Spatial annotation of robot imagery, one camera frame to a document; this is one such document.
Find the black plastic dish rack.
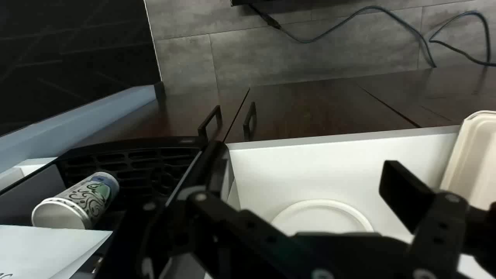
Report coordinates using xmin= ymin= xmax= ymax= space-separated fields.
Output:
xmin=55 ymin=136 xmax=226 ymax=279

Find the white takeout container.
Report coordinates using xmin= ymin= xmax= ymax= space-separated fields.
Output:
xmin=441 ymin=110 xmax=496 ymax=209

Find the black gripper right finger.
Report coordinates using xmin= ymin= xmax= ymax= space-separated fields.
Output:
xmin=378 ymin=160 xmax=496 ymax=279

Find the black power cable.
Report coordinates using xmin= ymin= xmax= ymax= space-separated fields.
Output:
xmin=241 ymin=2 xmax=496 ymax=70

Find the black drawer handle left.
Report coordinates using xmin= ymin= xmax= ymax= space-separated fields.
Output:
xmin=196 ymin=105 xmax=223 ymax=140

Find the patterned paper cup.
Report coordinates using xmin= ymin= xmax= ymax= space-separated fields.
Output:
xmin=30 ymin=172 xmax=119 ymax=229

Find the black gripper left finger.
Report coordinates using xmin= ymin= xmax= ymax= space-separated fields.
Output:
xmin=185 ymin=191 xmax=331 ymax=279

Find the black drawer handle right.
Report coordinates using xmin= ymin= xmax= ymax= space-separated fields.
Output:
xmin=243 ymin=104 xmax=257 ymax=141

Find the white round plate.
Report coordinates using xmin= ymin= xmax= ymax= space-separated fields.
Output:
xmin=271 ymin=200 xmax=375 ymax=236

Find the black drawer handle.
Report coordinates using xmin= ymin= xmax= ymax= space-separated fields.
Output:
xmin=196 ymin=105 xmax=223 ymax=140
xmin=243 ymin=104 xmax=257 ymax=141

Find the white paper sheet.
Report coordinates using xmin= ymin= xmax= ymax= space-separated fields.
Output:
xmin=0 ymin=225 xmax=111 ymax=279

